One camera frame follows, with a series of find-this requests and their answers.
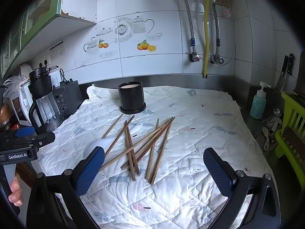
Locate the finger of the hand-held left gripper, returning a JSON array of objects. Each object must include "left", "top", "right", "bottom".
[
  {"left": 29, "top": 132, "right": 56, "bottom": 146},
  {"left": 15, "top": 127, "right": 35, "bottom": 137}
]

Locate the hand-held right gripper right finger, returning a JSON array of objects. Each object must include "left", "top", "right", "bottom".
[{"left": 203, "top": 147, "right": 282, "bottom": 229}]

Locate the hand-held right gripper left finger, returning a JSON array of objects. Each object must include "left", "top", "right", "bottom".
[{"left": 26, "top": 146, "right": 106, "bottom": 229}]

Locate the pile of wooden chopsticks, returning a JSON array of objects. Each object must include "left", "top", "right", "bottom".
[{"left": 99, "top": 114, "right": 176, "bottom": 185}]

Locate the black utensil holder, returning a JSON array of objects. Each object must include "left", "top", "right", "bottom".
[{"left": 118, "top": 81, "right": 146, "bottom": 115}]

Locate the person's left hand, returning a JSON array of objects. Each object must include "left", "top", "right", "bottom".
[{"left": 8, "top": 174, "right": 24, "bottom": 207}]

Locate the white ceramic spoon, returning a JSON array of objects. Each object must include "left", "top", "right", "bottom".
[{"left": 83, "top": 116, "right": 144, "bottom": 160}]

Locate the white kitchen appliance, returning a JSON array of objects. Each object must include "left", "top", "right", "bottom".
[{"left": 5, "top": 63, "right": 36, "bottom": 127}]

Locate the blender jar with black lid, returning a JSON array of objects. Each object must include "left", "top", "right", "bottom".
[{"left": 28, "top": 65, "right": 64, "bottom": 134}]

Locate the black appliance with control panel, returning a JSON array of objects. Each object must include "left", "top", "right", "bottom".
[{"left": 52, "top": 79, "right": 83, "bottom": 117}]

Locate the clear plastic bag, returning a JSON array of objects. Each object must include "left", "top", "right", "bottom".
[{"left": 3, "top": 75, "right": 30, "bottom": 93}]

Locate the small white spoon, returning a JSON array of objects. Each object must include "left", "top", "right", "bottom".
[
  {"left": 262, "top": 126, "right": 271, "bottom": 151},
  {"left": 271, "top": 117, "right": 283, "bottom": 132}
]

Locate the white printed quilted blanket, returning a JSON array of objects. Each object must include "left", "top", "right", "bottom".
[{"left": 31, "top": 84, "right": 274, "bottom": 229}]

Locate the teal soap pump bottle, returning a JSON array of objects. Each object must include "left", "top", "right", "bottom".
[{"left": 249, "top": 81, "right": 272, "bottom": 120}]

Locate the green dish rack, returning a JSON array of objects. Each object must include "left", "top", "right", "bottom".
[{"left": 274, "top": 92, "right": 305, "bottom": 184}]

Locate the metal water valve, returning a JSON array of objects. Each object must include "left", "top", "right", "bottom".
[{"left": 212, "top": 52, "right": 226, "bottom": 65}]

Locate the kitchen cleaver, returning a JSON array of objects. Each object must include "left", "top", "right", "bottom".
[{"left": 275, "top": 55, "right": 289, "bottom": 91}]

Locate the yellow gas pipe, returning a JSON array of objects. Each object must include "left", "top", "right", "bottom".
[{"left": 202, "top": 0, "right": 211, "bottom": 79}]

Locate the black power cable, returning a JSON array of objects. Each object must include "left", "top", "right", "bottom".
[{"left": 59, "top": 68, "right": 73, "bottom": 86}]

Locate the wall socket with plug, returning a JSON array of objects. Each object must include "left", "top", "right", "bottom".
[{"left": 38, "top": 54, "right": 50, "bottom": 68}]

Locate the wall label sticker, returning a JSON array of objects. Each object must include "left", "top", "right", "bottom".
[{"left": 49, "top": 40, "right": 66, "bottom": 61}]

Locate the red handle water valve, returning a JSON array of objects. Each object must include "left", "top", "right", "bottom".
[{"left": 186, "top": 50, "right": 202, "bottom": 64}]

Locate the green wall cabinet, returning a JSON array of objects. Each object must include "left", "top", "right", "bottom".
[{"left": 0, "top": 0, "right": 97, "bottom": 79}]

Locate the black handle kitchen knife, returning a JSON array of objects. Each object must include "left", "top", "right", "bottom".
[{"left": 287, "top": 53, "right": 295, "bottom": 75}]

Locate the braided metal hose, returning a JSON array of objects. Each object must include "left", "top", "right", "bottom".
[
  {"left": 170, "top": 0, "right": 196, "bottom": 53},
  {"left": 212, "top": 0, "right": 223, "bottom": 55}
]

